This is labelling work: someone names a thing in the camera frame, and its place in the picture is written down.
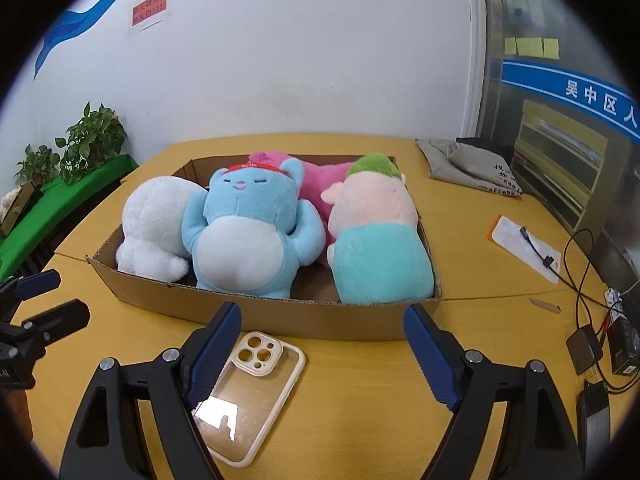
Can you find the blue wall stripe decal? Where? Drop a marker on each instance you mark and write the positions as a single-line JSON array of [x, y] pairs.
[[75, 20]]

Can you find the pink plush bear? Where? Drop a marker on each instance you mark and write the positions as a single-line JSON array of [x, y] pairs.
[[315, 175]]

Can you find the small wooden stick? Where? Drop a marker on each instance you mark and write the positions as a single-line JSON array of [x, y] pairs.
[[545, 305]]

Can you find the clear phone case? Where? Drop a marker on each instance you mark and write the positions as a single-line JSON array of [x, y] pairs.
[[260, 390]]

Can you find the black carton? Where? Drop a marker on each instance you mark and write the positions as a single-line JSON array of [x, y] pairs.
[[627, 347]]

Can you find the blue plush toy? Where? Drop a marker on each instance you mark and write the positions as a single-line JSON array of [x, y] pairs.
[[240, 250]]

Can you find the small potted green plant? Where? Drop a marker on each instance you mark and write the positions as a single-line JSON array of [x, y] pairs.
[[37, 165]]

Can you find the blue door banner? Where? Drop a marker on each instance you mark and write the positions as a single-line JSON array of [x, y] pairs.
[[550, 82]]

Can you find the small brown box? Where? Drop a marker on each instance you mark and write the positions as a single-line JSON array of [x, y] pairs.
[[22, 205]]

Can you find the white plush toy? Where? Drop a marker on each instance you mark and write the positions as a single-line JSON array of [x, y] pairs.
[[150, 225]]

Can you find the black power adapter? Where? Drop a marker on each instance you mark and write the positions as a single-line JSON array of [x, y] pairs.
[[584, 350]]

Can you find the white power strip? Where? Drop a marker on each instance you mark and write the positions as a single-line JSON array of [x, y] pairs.
[[615, 299]]

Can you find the green tablecloth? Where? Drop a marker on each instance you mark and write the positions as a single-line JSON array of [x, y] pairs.
[[65, 205]]

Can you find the brown cardboard box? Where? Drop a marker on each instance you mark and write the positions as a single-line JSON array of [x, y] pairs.
[[300, 317]]

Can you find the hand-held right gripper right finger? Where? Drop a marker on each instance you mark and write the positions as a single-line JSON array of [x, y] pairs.
[[432, 355]]

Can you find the yellow sticky note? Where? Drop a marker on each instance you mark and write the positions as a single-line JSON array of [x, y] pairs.
[[550, 48], [510, 46], [529, 46]]

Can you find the large potted green plant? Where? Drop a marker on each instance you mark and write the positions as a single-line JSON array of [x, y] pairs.
[[92, 142]]

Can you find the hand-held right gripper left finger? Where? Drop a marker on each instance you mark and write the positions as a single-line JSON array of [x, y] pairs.
[[212, 355]]

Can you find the grey cloth bag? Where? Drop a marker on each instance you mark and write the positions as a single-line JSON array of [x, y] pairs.
[[440, 162]]

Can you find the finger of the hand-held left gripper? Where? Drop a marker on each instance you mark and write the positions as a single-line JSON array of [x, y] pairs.
[[37, 282], [65, 315]]

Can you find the red wall sign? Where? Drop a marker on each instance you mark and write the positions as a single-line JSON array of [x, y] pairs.
[[150, 10]]

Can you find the green-haired plush doll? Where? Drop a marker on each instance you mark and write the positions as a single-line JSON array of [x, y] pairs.
[[375, 260]]

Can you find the black smartphone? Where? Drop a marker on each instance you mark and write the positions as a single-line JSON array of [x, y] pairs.
[[595, 417]]

